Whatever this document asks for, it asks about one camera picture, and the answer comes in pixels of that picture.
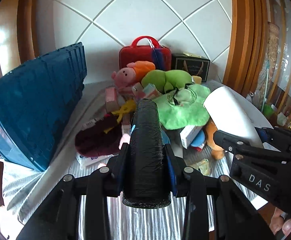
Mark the white paper roll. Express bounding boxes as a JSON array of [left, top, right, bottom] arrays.
[[204, 86, 263, 148]]

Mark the person right hand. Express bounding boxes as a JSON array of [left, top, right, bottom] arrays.
[[269, 207, 291, 236]]

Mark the brown teddy bear plush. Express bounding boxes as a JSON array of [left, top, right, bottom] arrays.
[[203, 119, 227, 160]]

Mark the yellow tissue packet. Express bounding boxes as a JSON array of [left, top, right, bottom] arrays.
[[190, 159, 211, 176]]

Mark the blue plush slipper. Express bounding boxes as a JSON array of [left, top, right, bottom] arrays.
[[190, 130, 206, 145]]

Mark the red white medicine box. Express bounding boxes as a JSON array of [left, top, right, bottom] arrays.
[[191, 142, 206, 152]]

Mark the white wet wipes pack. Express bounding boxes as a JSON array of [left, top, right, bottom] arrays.
[[75, 153, 113, 170]]

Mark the green plush cloth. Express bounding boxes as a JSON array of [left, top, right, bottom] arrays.
[[154, 84, 211, 130]]

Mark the black gift box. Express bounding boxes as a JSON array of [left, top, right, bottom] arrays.
[[171, 53, 210, 82]]

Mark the dark maroon cloth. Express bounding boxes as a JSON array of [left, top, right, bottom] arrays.
[[74, 113, 130, 158]]

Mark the green frog plush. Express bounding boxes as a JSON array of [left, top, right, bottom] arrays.
[[141, 69, 192, 94]]

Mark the pink teal tissue pack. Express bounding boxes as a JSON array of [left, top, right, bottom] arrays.
[[132, 83, 162, 100]]

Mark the blue plastic crate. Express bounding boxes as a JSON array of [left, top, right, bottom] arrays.
[[0, 42, 87, 171]]

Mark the blue feather duster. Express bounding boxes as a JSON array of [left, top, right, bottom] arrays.
[[148, 39, 165, 70]]

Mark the pink pig plush orange shirt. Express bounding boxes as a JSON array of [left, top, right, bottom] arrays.
[[111, 61, 156, 89]]

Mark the red carry case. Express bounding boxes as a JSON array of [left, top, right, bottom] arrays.
[[119, 36, 172, 71]]

